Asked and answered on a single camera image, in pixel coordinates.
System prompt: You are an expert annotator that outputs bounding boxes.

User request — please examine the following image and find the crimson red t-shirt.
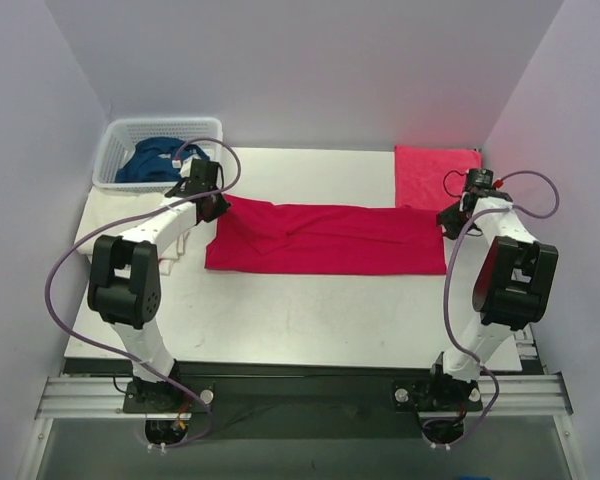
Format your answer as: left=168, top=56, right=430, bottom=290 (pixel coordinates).
left=204, top=196, right=446, bottom=276

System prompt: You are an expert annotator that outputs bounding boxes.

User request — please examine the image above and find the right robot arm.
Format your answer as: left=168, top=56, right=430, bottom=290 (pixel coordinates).
left=422, top=168, right=560, bottom=408

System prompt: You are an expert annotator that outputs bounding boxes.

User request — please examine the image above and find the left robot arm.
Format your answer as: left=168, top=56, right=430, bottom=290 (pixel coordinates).
left=87, top=159, right=230, bottom=412

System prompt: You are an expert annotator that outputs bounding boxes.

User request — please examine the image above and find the pink microfiber towel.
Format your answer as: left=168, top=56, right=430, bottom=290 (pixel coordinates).
left=394, top=145, right=482, bottom=212

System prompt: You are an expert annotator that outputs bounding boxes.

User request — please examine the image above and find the blue t-shirt in basket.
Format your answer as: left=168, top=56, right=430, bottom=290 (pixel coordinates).
left=115, top=137, right=210, bottom=183

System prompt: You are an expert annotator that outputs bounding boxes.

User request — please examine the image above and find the folded white t-shirt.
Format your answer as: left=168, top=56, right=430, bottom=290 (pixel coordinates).
left=75, top=186, right=189, bottom=276

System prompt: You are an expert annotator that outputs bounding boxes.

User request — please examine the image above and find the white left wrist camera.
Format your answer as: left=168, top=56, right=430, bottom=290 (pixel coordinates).
left=172, top=157, right=193, bottom=178

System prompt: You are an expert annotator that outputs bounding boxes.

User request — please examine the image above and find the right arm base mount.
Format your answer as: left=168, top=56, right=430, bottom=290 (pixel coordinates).
left=391, top=367, right=483, bottom=415

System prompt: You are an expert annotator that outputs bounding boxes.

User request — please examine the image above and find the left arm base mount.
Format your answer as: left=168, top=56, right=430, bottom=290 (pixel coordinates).
left=122, top=378, right=216, bottom=414

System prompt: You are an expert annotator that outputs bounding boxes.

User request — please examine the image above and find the aluminium mounting rail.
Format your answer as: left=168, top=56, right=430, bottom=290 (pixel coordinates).
left=36, top=370, right=573, bottom=419

